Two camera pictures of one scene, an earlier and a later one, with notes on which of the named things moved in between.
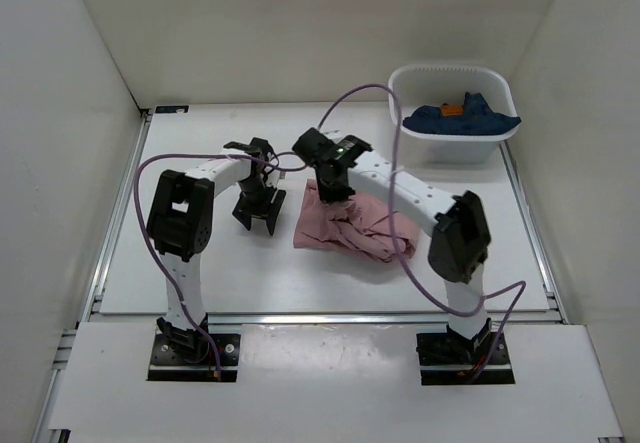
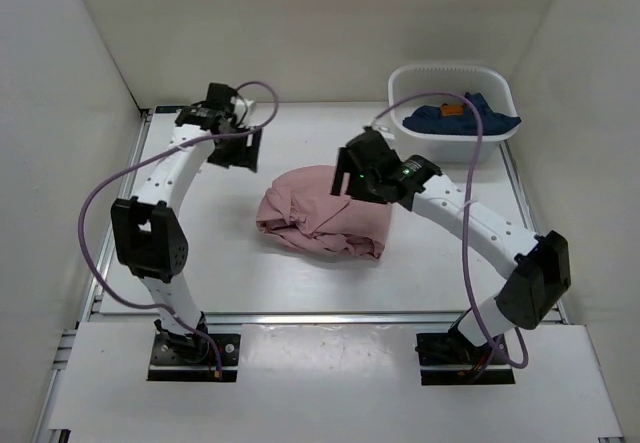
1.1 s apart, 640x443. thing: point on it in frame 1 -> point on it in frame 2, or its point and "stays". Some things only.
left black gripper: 271,210 -> 246,156
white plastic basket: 415,86 stays
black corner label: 170,109 stays
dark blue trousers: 474,117 stays
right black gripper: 328,197 -> 352,171
